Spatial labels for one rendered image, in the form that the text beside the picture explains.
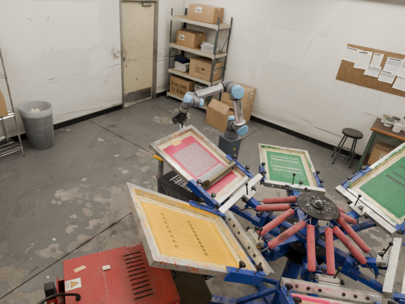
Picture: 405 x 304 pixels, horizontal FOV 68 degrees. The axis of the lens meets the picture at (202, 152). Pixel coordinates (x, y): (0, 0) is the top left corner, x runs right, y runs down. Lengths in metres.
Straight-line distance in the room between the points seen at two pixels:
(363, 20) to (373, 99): 1.29
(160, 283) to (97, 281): 0.35
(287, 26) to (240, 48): 1.07
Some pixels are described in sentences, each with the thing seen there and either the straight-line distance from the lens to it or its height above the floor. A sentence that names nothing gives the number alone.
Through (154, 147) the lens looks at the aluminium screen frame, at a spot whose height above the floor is 1.32.
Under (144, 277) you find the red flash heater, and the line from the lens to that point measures 1.90.
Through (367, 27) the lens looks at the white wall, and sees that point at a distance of 5.80.
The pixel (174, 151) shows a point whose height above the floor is 1.26.
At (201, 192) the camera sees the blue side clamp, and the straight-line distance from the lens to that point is 2.40.
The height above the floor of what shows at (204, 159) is 1.18.
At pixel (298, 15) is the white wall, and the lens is 6.08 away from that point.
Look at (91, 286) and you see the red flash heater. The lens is 1.90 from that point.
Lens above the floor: 2.63
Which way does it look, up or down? 30 degrees down
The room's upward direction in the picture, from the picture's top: 7 degrees clockwise
